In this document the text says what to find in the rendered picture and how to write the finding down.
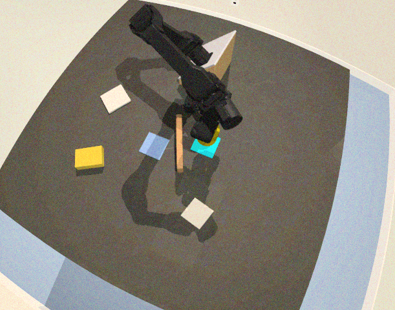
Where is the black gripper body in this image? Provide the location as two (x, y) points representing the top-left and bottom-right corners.
(190, 90), (232, 143)

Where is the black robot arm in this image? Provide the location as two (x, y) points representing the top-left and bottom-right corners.
(129, 4), (242, 130)

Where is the tan wooden bar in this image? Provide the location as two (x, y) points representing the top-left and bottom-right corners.
(176, 114), (184, 172)

